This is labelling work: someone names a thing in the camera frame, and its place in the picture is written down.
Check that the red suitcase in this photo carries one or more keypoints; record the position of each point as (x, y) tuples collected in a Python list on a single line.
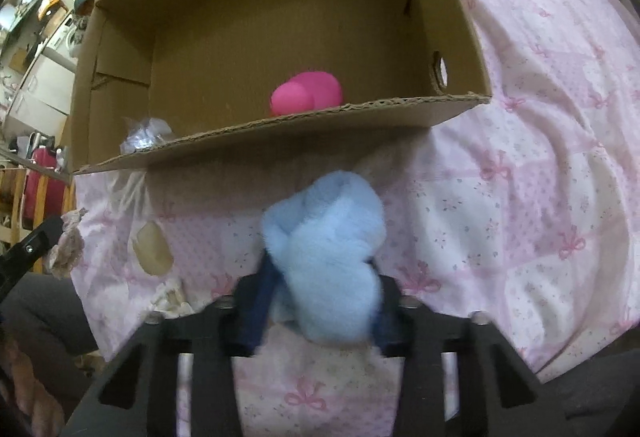
[(45, 187)]

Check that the beige lace cloth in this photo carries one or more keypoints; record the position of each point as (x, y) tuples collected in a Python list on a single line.
[(67, 242)]

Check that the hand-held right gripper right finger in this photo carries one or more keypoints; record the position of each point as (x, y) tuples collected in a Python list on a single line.
[(387, 327)]

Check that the brown cardboard box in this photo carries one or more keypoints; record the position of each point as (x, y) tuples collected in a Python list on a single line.
[(280, 42)]

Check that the clear plastic wrapper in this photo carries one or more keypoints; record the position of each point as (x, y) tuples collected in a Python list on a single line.
[(145, 135)]

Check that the white cabinet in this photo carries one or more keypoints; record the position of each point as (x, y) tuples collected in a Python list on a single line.
[(37, 82)]

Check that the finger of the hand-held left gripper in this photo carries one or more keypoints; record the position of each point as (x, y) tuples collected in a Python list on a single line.
[(30, 249)]

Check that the light blue fluffy sock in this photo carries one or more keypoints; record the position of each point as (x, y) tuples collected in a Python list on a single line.
[(327, 257)]

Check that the pink bow-print blanket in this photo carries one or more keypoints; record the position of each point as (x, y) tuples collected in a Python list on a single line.
[(500, 157)]

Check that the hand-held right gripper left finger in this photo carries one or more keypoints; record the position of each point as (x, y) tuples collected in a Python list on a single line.
[(261, 302)]

